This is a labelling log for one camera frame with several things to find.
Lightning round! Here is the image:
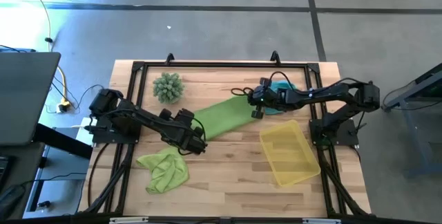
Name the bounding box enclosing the black aluminium table frame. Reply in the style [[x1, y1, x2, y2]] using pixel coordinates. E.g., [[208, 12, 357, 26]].
[[77, 50, 372, 218]]

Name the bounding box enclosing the black base cable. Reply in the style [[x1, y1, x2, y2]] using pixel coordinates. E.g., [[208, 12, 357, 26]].
[[86, 142, 110, 209]]

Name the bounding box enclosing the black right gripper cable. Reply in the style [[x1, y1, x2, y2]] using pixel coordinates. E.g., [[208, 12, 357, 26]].
[[230, 71, 298, 97]]

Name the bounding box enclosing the lime green microfiber towel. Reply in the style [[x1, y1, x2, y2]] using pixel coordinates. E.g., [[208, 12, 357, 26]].
[[135, 147, 190, 195]]

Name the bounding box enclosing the black desk beam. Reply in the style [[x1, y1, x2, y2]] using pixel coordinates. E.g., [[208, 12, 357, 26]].
[[32, 122, 94, 160]]

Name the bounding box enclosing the teal microfiber towel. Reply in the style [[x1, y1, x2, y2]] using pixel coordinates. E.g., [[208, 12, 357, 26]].
[[264, 80, 298, 116]]

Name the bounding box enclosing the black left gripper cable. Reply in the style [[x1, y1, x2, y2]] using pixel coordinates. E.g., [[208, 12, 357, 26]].
[[165, 116, 208, 156]]

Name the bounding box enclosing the yellow power plug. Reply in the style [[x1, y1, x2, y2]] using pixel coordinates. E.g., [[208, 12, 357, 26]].
[[57, 100, 73, 113]]

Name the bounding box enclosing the yellow hanging cable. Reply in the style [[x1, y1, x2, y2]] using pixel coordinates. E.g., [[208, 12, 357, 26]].
[[22, 0, 72, 109]]

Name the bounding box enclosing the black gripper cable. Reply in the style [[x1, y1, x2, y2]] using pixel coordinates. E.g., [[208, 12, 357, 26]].
[[165, 116, 208, 156], [230, 71, 298, 97]]

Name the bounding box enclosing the potted green succulent plant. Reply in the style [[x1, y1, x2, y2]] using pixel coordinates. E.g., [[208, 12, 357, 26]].
[[152, 72, 186, 105]]

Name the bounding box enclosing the black computer mouse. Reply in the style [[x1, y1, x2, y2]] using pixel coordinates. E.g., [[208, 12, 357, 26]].
[[0, 184, 27, 220]]

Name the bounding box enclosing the yellow translucent plastic basket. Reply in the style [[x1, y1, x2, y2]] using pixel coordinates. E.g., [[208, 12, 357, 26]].
[[258, 119, 322, 187]]

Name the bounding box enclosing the black floor cable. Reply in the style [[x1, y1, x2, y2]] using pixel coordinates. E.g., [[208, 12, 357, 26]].
[[50, 75, 107, 114]]

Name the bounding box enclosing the grey metal table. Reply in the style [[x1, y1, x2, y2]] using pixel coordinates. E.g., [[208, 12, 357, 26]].
[[381, 63, 442, 178]]

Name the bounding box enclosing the silver table bracket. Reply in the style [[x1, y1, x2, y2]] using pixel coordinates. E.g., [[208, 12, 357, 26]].
[[109, 216, 149, 224], [302, 218, 342, 224]]

